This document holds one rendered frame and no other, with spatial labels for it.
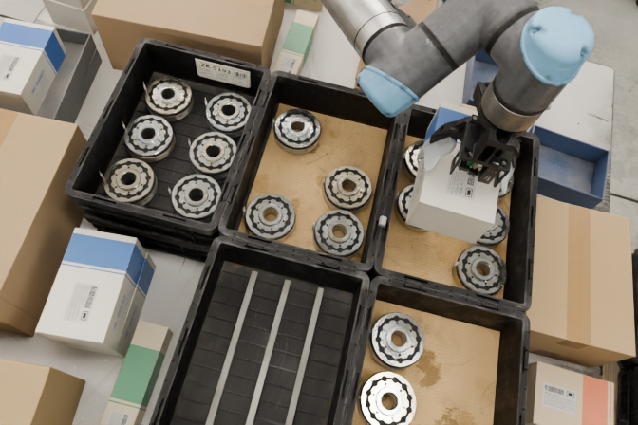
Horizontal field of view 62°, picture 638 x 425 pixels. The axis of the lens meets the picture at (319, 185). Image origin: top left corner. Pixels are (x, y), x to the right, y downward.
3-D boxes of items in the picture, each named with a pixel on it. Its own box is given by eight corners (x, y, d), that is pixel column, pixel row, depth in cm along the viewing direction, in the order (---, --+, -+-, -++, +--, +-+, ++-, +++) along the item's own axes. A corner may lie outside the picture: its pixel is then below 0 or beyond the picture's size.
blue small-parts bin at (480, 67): (466, 58, 154) (475, 42, 148) (517, 70, 154) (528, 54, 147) (460, 114, 145) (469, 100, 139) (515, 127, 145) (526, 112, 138)
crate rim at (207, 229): (142, 43, 120) (140, 35, 118) (272, 75, 119) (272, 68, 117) (65, 198, 102) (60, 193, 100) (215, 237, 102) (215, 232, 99)
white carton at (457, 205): (426, 129, 100) (440, 101, 92) (489, 147, 99) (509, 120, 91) (404, 223, 91) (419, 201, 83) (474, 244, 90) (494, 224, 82)
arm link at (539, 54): (565, -11, 60) (617, 43, 57) (522, 53, 69) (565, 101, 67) (511, 11, 57) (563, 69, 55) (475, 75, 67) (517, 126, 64)
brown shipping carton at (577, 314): (502, 221, 132) (532, 194, 117) (590, 243, 131) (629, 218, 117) (493, 343, 118) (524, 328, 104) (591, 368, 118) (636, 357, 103)
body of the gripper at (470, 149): (445, 175, 80) (474, 133, 69) (455, 128, 83) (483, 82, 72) (496, 190, 79) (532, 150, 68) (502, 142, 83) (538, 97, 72)
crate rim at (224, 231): (272, 75, 119) (272, 68, 117) (403, 107, 119) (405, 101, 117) (215, 237, 102) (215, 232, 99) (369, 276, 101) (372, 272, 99)
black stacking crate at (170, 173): (151, 70, 129) (141, 38, 118) (271, 101, 128) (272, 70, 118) (81, 217, 111) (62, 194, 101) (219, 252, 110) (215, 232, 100)
